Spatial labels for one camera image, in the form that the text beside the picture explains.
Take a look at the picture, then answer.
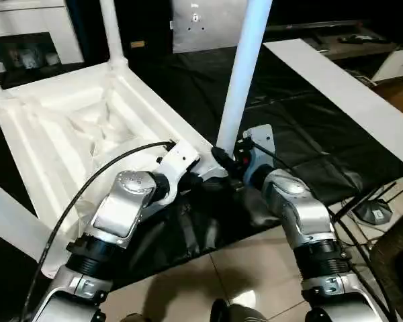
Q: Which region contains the white plastic table top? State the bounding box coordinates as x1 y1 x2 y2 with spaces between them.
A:
0 59 232 279

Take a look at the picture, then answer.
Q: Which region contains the black work mat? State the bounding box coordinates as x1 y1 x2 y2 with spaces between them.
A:
0 47 403 316

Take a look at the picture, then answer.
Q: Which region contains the black robot foot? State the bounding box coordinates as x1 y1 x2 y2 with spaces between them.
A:
121 313 155 322
210 300 269 322

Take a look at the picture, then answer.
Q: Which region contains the dark low tv stand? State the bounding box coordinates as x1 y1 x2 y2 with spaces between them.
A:
269 20 403 62

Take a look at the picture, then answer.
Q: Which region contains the black remote control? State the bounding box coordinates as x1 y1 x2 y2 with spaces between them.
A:
339 34 390 45

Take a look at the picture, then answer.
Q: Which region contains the white drawer unit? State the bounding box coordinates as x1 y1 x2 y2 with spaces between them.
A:
373 47 403 81

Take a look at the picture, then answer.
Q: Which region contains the white cabinet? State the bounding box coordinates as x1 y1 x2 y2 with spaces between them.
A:
0 0 85 71

